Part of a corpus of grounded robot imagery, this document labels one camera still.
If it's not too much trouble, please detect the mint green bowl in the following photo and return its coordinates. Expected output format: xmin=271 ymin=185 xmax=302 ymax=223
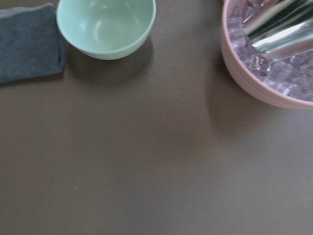
xmin=56 ymin=0 xmax=157 ymax=60

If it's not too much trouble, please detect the pink bowl with ice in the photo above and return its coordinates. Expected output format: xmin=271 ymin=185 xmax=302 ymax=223
xmin=221 ymin=0 xmax=313 ymax=109

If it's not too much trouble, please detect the grey folded cloth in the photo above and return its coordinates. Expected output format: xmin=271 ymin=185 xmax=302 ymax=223
xmin=0 ymin=3 xmax=66 ymax=84

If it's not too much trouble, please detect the metal scoop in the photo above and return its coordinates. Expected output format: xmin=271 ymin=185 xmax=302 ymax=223
xmin=243 ymin=0 xmax=313 ymax=61

